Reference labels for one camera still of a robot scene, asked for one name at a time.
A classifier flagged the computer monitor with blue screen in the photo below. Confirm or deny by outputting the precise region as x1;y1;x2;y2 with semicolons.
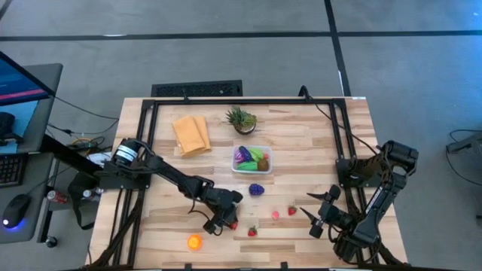
0;50;56;108

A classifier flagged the black computer mouse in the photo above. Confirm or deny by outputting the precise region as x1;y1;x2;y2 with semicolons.
2;193;32;230

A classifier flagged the grey desk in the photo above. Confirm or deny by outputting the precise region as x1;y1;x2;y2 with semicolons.
0;62;64;245

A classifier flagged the potted succulent plant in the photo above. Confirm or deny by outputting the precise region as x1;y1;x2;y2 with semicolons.
224;105;258;136

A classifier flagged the red soda can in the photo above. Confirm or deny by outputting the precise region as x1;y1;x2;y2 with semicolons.
46;190;69;205

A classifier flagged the black keyboard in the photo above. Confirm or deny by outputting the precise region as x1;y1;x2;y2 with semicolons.
0;153;29;188

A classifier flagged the silver drink can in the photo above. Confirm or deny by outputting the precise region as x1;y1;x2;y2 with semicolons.
81;187;105;200

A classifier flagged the black monitor cable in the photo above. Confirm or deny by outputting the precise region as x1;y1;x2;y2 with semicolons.
52;96;121;136

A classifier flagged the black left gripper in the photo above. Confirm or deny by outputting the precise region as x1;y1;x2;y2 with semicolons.
203;189;243;236

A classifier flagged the orange toy fruit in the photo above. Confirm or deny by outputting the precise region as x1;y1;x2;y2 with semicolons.
187;233;203;251

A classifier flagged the black perforated floor panel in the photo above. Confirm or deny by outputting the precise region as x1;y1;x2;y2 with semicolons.
151;79;244;98

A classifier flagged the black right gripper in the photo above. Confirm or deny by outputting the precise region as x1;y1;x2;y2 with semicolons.
299;191;352;239

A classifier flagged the purple toy eggplant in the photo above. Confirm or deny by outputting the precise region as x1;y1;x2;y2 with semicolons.
238;145;254;163

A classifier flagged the black desk support bar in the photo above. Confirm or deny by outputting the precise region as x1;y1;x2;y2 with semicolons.
39;133;110;178

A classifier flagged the yellow coiled cable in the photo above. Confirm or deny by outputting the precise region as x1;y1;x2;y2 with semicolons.
70;137;94;148

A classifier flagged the clear plastic tupperware container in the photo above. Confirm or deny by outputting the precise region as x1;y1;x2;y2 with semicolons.
231;145;274;175

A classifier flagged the grey floor stand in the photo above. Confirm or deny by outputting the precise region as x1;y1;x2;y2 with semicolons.
446;129;482;169

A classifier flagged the black strap bag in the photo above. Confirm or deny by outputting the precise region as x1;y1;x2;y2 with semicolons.
67;171;99;231

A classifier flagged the black table cable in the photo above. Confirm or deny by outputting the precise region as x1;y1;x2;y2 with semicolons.
298;85;382;156

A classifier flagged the folded orange cloth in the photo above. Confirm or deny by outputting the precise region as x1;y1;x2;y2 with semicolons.
171;115;212;158

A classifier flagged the dark green toy fruit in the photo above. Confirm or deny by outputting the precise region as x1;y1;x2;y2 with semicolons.
236;160;260;172

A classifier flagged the black aluminium table frame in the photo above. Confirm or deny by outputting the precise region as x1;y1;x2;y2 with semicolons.
86;96;410;270

